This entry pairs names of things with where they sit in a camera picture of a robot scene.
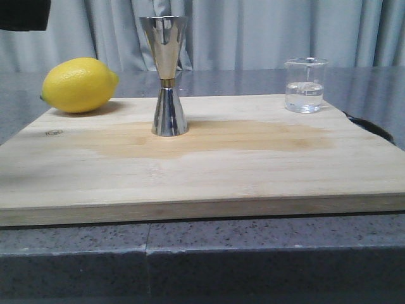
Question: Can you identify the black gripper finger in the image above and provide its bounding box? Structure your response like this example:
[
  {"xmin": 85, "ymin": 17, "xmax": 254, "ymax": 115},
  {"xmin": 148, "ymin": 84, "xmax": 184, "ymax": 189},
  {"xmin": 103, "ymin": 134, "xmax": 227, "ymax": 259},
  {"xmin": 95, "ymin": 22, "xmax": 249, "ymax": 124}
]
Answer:
[{"xmin": 1, "ymin": 0, "xmax": 51, "ymax": 31}]

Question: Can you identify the silver double jigger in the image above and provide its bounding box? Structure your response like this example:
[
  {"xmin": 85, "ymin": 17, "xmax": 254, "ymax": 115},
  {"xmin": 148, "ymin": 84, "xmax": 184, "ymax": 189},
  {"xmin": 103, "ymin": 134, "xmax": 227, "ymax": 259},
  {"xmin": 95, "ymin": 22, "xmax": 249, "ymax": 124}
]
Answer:
[{"xmin": 140, "ymin": 16, "xmax": 188, "ymax": 137}]

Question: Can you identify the clear glass beaker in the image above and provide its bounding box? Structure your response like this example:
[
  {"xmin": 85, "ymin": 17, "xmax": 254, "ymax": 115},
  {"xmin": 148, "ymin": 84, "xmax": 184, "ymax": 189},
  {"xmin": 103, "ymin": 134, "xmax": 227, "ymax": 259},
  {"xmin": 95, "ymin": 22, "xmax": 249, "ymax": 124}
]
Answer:
[{"xmin": 285, "ymin": 57, "xmax": 328, "ymax": 114}]

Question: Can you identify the yellow lemon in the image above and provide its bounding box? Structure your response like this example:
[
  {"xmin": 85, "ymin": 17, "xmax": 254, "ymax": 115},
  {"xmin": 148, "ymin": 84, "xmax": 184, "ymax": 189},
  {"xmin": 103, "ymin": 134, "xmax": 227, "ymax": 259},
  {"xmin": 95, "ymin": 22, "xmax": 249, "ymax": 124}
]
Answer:
[{"xmin": 40, "ymin": 57, "xmax": 119, "ymax": 113}]

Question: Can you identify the grey curtain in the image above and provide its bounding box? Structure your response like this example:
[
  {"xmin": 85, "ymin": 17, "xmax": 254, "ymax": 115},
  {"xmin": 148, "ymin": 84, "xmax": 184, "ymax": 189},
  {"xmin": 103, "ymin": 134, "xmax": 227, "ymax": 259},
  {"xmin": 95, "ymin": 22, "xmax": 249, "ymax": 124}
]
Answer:
[{"xmin": 1, "ymin": 1, "xmax": 404, "ymax": 72}]

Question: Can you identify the light wooden cutting board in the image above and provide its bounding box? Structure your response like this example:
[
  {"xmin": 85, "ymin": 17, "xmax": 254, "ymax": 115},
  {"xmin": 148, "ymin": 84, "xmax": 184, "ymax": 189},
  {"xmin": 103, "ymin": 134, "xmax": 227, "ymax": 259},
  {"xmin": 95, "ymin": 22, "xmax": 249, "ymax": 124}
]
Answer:
[{"xmin": 1, "ymin": 95, "xmax": 404, "ymax": 226}]

